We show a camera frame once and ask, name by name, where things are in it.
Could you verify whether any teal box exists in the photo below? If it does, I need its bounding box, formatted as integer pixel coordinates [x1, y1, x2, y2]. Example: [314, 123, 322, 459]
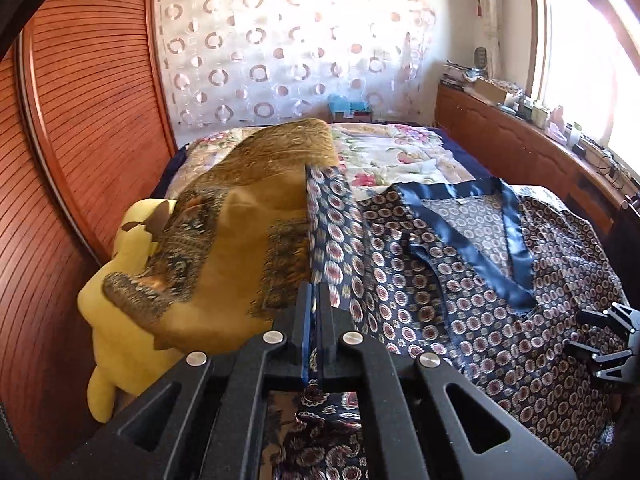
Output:
[327, 94, 373, 123]

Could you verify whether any window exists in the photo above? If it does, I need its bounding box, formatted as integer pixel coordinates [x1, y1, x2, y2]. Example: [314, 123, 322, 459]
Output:
[525, 0, 640, 161]

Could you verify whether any pink tissue box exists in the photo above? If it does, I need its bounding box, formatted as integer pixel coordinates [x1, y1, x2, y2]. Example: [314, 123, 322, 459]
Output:
[545, 105, 568, 141]

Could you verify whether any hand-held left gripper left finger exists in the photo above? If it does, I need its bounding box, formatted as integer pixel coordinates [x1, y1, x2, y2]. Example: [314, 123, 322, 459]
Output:
[50, 284, 317, 480]

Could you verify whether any cardboard box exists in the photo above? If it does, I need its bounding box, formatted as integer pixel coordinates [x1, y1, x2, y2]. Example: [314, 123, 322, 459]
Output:
[472, 79, 521, 106]

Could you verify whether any floral bedsheet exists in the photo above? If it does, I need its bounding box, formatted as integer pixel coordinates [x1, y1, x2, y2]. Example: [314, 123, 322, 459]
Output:
[165, 122, 493, 201]

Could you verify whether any white lace curtain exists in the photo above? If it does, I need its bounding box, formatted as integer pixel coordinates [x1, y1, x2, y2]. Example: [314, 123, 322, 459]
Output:
[467, 0, 501, 81]

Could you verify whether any sheer circle-patterned curtain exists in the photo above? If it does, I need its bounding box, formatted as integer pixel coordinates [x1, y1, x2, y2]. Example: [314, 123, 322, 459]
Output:
[152, 0, 441, 128]

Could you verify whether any navy circle-patterned shirt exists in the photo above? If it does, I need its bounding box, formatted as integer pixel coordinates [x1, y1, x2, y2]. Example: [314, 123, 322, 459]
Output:
[280, 162, 631, 480]

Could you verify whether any wooden cabinet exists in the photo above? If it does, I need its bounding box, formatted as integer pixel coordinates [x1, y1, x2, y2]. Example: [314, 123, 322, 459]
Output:
[434, 82, 640, 236]

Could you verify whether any mustard patterned cloth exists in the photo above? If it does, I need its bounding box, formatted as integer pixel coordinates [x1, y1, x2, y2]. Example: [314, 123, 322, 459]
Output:
[102, 119, 341, 353]

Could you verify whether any wooden slatted wardrobe door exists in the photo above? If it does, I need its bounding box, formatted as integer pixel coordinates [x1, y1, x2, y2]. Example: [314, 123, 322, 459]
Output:
[0, 0, 176, 480]

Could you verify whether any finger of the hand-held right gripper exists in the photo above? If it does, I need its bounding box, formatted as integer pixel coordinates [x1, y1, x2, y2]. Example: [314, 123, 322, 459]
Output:
[565, 342, 638, 386]
[577, 304, 640, 333]

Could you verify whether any yellow plush toy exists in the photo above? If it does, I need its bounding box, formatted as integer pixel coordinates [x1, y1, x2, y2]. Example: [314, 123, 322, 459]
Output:
[77, 199, 186, 423]

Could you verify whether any navy bed sheet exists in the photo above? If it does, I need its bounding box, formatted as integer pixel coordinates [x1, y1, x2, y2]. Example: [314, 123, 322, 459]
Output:
[150, 127, 501, 201]

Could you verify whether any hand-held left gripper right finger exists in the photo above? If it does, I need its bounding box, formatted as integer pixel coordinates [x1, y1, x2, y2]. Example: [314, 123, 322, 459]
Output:
[316, 285, 576, 480]

